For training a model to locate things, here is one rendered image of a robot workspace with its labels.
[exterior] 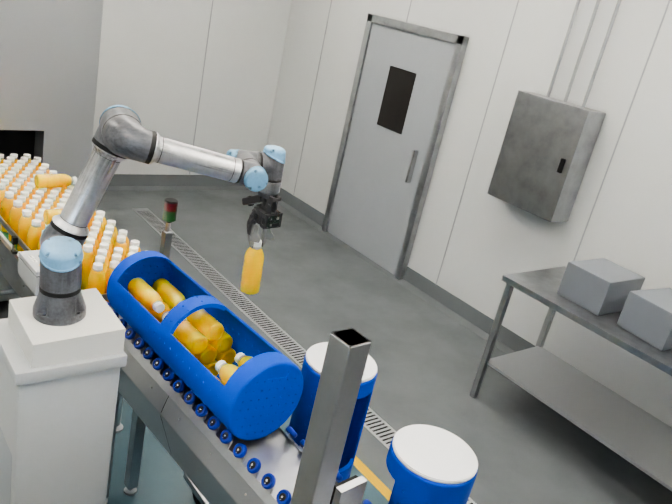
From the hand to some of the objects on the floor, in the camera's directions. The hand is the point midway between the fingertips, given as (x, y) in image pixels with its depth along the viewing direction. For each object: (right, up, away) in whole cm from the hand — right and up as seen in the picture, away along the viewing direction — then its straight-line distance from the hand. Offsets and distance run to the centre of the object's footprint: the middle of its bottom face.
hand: (256, 242), depth 231 cm
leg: (-68, -114, +75) cm, 152 cm away
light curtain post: (-4, -175, -45) cm, 180 cm away
